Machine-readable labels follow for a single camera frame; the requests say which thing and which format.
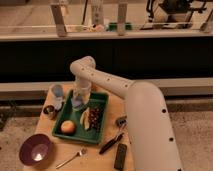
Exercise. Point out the blue glass cup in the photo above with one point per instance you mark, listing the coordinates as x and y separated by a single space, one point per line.
57 96

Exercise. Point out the black machine in background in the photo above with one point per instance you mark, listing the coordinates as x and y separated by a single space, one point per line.
173 14

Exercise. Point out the orange peach fruit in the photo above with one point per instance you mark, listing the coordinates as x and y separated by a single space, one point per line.
68 127

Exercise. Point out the silver fork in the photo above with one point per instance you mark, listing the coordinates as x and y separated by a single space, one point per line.
80 153

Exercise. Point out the dark red grapes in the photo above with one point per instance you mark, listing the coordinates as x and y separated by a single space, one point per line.
94 116

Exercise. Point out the small metal cup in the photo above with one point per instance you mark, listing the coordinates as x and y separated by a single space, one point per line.
49 111

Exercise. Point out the black handled brush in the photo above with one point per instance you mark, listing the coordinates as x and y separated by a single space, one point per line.
120 123

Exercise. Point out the green box in background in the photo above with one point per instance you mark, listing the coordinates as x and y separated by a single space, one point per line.
114 26

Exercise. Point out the wooden post right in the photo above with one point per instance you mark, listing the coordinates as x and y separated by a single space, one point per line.
121 19

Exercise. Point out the yellow banana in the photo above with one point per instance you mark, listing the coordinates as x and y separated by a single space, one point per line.
84 120

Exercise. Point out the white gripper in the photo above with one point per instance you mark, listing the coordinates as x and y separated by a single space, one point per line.
82 89

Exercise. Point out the wooden post left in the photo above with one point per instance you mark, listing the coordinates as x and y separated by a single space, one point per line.
58 19

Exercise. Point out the purple bowl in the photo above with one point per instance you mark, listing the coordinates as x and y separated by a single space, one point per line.
35 149

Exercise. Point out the green plastic tray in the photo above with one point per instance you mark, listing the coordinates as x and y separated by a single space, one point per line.
93 135

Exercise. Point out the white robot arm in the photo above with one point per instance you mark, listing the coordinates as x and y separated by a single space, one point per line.
150 131

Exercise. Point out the wooden post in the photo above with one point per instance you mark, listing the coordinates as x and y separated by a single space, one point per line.
58 19
121 19

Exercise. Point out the black rectangular remote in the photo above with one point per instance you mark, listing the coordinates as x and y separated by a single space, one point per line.
120 157

